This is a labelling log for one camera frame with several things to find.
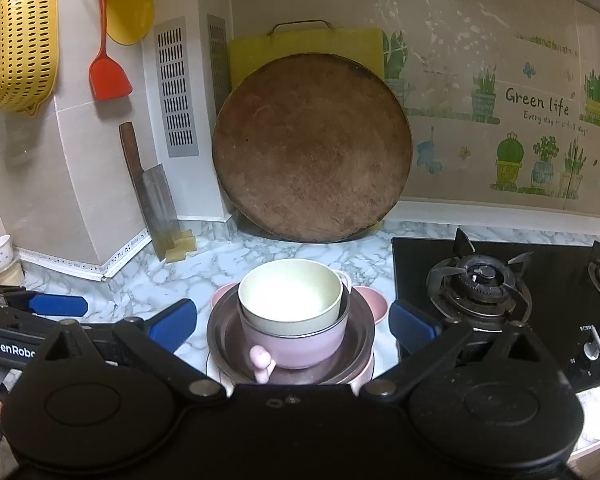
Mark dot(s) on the stove knob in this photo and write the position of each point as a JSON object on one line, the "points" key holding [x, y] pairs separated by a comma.
{"points": [[594, 342]]}

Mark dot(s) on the yellow scoop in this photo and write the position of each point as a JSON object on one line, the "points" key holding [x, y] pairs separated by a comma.
{"points": [[130, 15]]}

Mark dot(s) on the pink bear-shaped plate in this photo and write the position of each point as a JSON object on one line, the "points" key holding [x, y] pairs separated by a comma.
{"points": [[375, 305]]}

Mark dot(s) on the yellow cutting board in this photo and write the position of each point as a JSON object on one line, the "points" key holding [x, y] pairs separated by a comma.
{"points": [[260, 47]]}

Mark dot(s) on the cream bowl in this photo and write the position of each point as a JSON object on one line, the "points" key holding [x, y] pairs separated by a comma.
{"points": [[290, 295]]}

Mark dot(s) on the pink steel-lined mug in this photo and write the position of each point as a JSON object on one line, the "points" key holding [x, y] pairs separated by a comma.
{"points": [[300, 352]]}

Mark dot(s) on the stainless steel bowl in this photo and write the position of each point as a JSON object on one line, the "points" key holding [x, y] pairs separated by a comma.
{"points": [[225, 340]]}

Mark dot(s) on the white patterned trim strip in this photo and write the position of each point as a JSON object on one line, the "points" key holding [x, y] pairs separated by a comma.
{"points": [[80, 262]]}

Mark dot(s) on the black gas stove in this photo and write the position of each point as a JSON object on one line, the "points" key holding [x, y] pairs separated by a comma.
{"points": [[555, 280]]}

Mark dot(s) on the round wooden cutting board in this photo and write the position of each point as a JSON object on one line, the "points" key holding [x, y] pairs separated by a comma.
{"points": [[310, 150]]}

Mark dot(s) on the yellow colander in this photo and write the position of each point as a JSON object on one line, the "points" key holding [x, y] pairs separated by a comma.
{"points": [[15, 45]]}

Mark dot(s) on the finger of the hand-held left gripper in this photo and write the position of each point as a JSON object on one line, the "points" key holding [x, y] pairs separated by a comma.
{"points": [[60, 305]]}

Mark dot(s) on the white plate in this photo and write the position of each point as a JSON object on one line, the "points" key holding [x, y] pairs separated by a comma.
{"points": [[215, 372]]}

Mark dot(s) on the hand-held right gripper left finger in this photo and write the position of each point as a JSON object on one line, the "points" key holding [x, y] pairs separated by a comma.
{"points": [[172, 327]]}

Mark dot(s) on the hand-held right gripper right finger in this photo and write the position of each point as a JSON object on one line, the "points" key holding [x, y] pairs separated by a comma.
{"points": [[412, 327]]}

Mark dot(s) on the yellow sponge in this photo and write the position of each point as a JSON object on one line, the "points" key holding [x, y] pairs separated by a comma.
{"points": [[180, 247]]}

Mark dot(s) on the narrow grey vent grille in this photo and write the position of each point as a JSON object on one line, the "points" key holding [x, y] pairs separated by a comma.
{"points": [[219, 60]]}

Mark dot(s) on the plant print wall sticker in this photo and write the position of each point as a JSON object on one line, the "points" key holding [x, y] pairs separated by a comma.
{"points": [[530, 110]]}

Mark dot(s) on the red spatula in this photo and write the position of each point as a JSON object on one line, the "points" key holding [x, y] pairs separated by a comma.
{"points": [[110, 77]]}

